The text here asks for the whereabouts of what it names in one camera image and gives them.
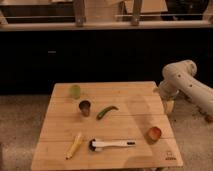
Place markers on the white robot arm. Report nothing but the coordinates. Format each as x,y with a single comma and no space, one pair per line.
179,76

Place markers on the left metal post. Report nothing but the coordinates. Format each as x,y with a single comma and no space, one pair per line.
79,12

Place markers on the right metal post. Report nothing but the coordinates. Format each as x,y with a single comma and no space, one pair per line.
137,4

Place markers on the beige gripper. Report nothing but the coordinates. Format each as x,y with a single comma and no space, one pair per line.
168,106

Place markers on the green chili pepper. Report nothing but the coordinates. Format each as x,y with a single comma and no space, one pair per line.
103,112

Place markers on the yellow corn cob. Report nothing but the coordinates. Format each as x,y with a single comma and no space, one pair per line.
78,140

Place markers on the metal post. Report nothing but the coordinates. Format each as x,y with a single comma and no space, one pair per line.
79,12
137,4

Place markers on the wooden shelf rail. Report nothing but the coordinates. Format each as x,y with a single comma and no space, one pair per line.
106,26

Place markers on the red orange apple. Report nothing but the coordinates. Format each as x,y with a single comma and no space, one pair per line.
154,133

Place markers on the white black dish brush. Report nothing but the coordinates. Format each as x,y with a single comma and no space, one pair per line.
98,145

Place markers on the dark metal cup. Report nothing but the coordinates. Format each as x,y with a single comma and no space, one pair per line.
84,107

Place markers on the green plastic cup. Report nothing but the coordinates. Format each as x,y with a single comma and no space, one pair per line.
75,91

